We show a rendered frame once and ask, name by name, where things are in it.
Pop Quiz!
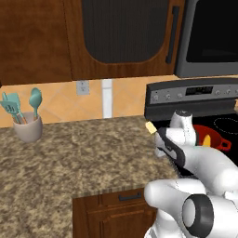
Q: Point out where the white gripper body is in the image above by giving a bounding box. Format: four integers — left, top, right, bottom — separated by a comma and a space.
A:
165, 126, 198, 148

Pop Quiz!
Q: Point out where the yellow corn cob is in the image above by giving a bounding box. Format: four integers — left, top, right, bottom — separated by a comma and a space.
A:
202, 135, 212, 147

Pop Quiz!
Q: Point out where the red pot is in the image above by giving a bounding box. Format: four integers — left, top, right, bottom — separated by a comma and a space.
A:
192, 124, 232, 152

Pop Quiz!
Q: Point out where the grey utensil pot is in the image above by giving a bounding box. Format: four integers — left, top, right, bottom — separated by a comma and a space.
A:
12, 111, 44, 144

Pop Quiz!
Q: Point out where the teal plain spatula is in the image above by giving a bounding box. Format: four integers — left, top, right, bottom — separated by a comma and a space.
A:
1, 91, 22, 108

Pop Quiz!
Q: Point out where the teal slotted spatula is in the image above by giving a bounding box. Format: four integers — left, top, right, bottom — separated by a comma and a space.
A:
0, 99, 22, 125

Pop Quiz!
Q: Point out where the black hob with grey panel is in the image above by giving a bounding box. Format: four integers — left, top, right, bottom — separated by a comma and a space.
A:
143, 77, 238, 180

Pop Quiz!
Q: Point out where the brown wooden drawer front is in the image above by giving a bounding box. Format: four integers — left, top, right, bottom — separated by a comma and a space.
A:
98, 188, 147, 208

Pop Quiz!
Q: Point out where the grey black microwave oven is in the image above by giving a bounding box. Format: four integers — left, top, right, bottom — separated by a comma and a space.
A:
174, 0, 238, 79

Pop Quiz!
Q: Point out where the brown lower cupboard door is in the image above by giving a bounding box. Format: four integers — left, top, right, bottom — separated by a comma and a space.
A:
86, 207, 158, 238

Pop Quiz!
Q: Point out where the cupboard door with dark glass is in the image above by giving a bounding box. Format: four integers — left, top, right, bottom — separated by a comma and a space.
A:
62, 0, 187, 82

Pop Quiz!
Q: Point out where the teal spoon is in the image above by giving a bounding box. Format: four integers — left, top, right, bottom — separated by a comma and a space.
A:
29, 86, 44, 121

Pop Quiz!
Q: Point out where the brown wooden cupboard door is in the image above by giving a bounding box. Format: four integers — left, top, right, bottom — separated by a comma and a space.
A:
0, 0, 73, 86

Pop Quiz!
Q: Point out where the black drawer handle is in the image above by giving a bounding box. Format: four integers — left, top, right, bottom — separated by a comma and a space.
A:
118, 192, 143, 202

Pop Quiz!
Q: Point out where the white vertical wall strip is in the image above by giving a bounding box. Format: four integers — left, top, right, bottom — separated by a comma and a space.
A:
101, 78, 113, 119

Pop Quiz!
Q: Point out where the black cupboard door handle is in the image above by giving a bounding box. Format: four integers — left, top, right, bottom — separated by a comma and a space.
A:
165, 6, 180, 65

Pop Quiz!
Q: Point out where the grey wall socket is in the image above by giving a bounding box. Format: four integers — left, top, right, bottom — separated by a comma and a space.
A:
75, 80, 91, 97

